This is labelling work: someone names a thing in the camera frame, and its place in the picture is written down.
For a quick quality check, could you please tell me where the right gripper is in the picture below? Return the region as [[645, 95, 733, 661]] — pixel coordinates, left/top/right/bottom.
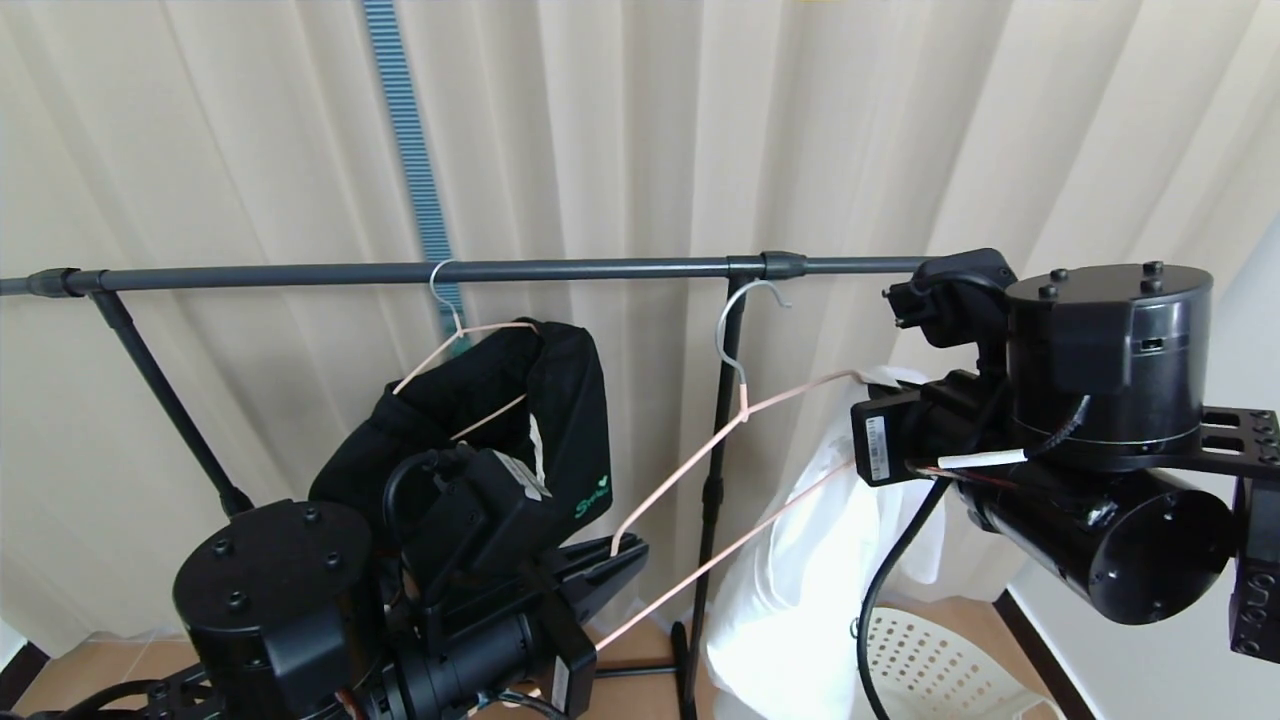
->
[[850, 370, 1238, 626]]

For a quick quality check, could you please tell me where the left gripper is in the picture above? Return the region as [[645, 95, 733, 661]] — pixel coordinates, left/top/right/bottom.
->
[[380, 540, 649, 720]]

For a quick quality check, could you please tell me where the pink clothes hanger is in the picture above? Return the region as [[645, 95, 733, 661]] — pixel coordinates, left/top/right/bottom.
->
[[392, 260, 541, 443], [593, 280, 901, 651]]

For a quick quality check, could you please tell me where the black garment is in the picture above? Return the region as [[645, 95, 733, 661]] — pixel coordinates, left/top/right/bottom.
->
[[308, 318, 613, 561]]

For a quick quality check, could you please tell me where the white garment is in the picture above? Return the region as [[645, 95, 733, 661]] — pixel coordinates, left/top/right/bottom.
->
[[705, 365, 946, 720]]

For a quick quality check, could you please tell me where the white laundry basket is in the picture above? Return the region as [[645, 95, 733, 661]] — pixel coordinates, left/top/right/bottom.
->
[[850, 605, 1066, 720]]

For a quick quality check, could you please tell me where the black clothes rack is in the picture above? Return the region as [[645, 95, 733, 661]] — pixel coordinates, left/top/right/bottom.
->
[[0, 250, 936, 720]]

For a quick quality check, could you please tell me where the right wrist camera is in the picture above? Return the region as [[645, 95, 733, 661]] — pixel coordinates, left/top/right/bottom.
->
[[883, 248, 1019, 351]]

